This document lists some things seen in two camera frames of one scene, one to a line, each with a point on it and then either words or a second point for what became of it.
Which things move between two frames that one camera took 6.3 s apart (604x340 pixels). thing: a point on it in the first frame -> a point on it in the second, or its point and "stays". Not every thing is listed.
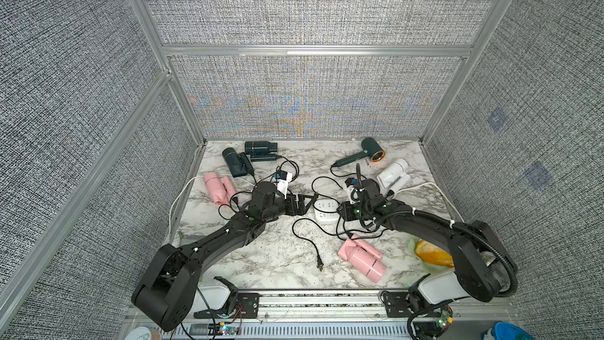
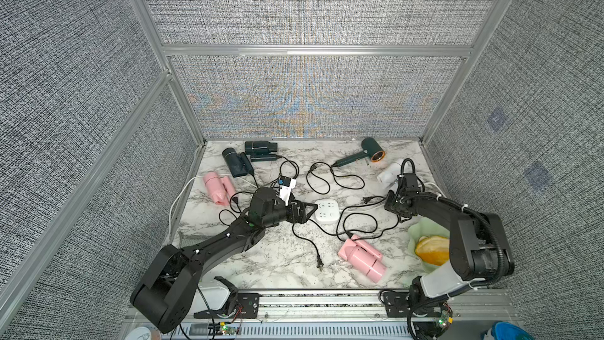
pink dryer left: (221, 188) stays
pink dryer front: (365, 256) stays
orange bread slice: (433, 254) stays
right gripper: (344, 213) -> (387, 203)
